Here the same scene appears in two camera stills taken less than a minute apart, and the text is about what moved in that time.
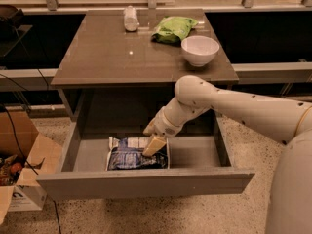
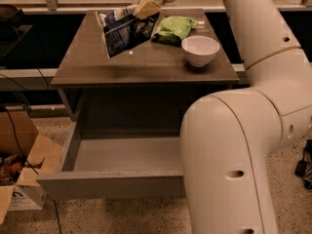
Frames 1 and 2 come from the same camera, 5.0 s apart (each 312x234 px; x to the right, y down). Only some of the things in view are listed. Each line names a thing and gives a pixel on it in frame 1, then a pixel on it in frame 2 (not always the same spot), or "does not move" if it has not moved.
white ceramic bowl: x=199 y=50 does not move
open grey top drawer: x=199 y=163 does not move
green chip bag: x=173 y=28 does not move
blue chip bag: x=127 y=153 → x=127 y=31
